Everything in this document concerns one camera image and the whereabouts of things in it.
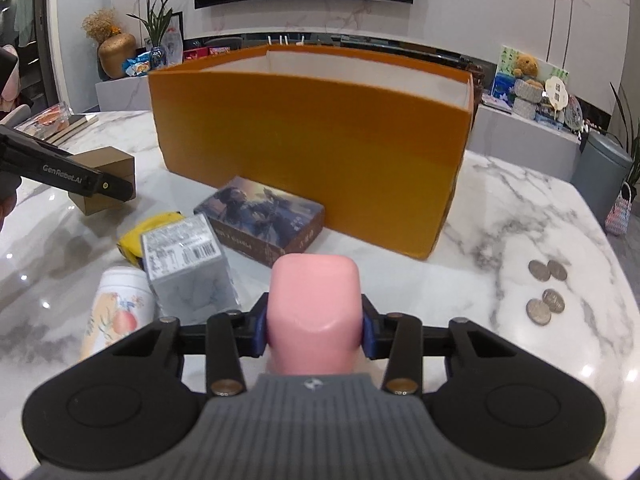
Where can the grey trash bin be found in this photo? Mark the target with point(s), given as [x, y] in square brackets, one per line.
[600, 170]

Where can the clear box with orange item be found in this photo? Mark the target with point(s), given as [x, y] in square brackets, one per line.
[50, 117]

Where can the green plant in glass vase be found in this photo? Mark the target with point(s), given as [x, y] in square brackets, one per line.
[157, 25]

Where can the framed picture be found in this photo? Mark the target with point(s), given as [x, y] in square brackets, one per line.
[176, 35]

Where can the silver coin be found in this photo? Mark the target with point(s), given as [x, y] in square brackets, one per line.
[557, 270]
[538, 311]
[553, 299]
[539, 270]

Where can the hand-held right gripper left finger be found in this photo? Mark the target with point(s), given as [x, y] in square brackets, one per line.
[258, 332]

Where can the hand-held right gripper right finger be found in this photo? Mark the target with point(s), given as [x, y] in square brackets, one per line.
[367, 332]

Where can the white notebook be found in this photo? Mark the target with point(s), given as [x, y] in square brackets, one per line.
[496, 104]

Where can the red gift box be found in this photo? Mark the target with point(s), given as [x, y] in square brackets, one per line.
[195, 55]

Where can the round white hand fan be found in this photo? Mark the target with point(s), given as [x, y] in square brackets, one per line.
[555, 91]

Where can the white marble TV cabinet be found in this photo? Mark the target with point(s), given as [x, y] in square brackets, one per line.
[520, 145]

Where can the small grey barcode box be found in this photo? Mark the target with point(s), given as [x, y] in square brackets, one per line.
[185, 270]

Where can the brown teddy bear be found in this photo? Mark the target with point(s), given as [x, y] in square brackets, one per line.
[527, 65]

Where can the gold vase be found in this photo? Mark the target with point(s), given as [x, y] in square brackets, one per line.
[116, 55]

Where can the yellow tape measure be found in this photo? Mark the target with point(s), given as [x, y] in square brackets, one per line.
[140, 235]

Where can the blue snack packet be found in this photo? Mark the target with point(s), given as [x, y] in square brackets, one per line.
[137, 66]

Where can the white floral jar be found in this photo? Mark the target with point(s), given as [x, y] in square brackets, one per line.
[115, 310]

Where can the pink gift box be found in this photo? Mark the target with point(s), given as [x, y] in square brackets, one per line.
[219, 51]

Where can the decorated plate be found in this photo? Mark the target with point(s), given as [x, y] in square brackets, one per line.
[574, 112]

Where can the blue floral picture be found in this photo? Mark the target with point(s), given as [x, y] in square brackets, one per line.
[502, 87]

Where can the pink plastic cup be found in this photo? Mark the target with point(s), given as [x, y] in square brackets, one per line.
[315, 305]

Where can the orange cardboard box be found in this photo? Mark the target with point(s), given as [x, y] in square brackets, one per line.
[310, 160]

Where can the white router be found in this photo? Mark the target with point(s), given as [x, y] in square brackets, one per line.
[285, 40]

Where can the green leaf painting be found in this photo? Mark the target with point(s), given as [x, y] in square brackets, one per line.
[505, 60]

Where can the dried flowers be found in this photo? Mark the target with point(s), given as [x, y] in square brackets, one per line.
[100, 25]

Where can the pink woven basket bag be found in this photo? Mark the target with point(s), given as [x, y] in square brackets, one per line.
[619, 215]

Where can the stack of books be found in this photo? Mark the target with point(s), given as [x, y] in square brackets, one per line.
[75, 122]

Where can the illustrated card box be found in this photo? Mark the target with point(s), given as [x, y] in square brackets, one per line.
[260, 215]

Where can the gold cube box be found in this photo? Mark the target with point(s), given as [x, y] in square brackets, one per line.
[107, 160]

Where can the grey woven basket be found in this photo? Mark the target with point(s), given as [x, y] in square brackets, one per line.
[526, 108]
[529, 90]

